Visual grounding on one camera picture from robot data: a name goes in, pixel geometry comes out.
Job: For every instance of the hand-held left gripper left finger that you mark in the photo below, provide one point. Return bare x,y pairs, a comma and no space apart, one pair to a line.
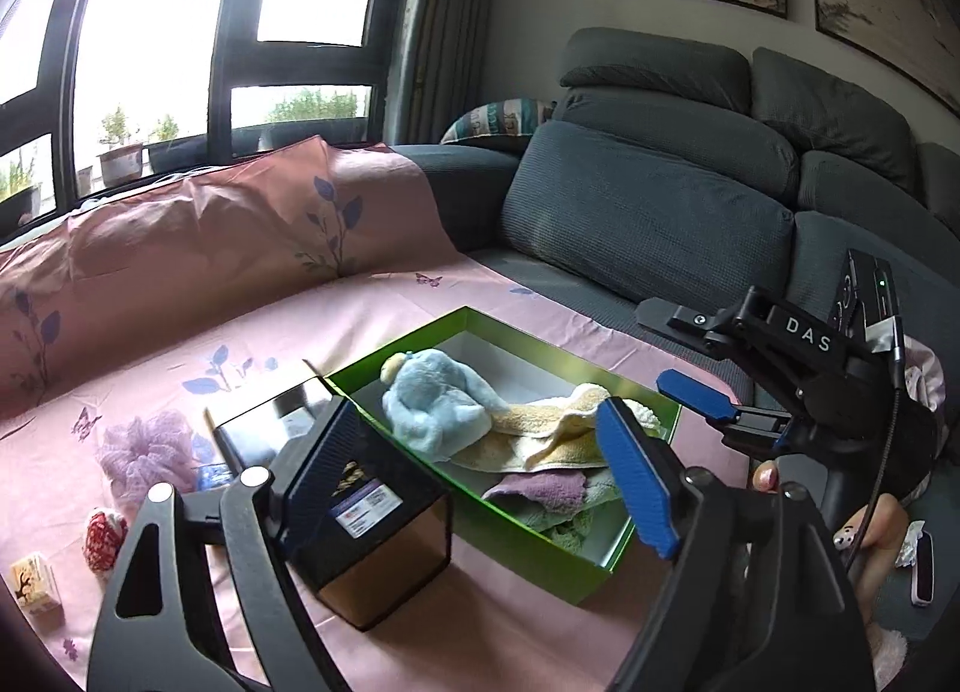
330,467

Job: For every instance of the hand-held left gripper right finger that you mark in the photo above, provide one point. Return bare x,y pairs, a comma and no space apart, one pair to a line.
637,482

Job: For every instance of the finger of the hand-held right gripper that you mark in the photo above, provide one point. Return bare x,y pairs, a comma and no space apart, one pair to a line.
675,317
697,396

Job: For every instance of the grey green cloth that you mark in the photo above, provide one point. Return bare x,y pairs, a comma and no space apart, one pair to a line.
577,538

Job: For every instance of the purple cloth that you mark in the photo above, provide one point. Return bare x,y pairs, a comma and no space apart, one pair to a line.
547,489

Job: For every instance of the yellow and white towel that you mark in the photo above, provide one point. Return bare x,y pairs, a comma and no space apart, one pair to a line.
540,430

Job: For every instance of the light blue plush toy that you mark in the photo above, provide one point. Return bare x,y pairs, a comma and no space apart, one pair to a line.
435,400

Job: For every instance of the green cardboard box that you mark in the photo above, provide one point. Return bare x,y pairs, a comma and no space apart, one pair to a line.
525,557

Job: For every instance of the person's right hand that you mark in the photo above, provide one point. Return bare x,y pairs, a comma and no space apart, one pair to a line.
881,527

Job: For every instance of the pink patterned cloth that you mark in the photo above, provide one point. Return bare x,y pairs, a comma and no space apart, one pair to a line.
926,373

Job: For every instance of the grey fabric sofa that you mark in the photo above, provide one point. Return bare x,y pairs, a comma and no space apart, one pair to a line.
637,212

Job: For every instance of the glossy black box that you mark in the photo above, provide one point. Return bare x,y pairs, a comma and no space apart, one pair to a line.
375,572

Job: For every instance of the blue and orange tissue pack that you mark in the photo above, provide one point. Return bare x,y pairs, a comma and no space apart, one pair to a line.
214,476

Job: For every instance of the white crumpled wrapper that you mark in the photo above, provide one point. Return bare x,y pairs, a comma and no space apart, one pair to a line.
909,542

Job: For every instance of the purple mesh bath pouf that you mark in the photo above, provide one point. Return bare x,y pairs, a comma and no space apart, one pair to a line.
142,456

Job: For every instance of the pink floral bedsheet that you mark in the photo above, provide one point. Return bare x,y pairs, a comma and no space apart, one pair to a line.
225,302

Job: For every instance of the white and black remote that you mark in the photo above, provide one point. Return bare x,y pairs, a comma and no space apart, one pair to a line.
922,572

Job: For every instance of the striped cushion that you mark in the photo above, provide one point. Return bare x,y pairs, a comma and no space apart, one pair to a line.
495,122

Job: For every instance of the pale yellow tissue pack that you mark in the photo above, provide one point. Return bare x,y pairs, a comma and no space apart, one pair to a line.
34,579

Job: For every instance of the potted plant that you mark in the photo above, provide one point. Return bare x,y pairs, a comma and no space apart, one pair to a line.
120,163
19,201
169,148

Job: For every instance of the grey curtain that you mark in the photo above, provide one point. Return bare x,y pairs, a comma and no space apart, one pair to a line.
442,25

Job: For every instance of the black framed window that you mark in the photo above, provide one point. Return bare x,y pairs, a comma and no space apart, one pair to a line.
217,25

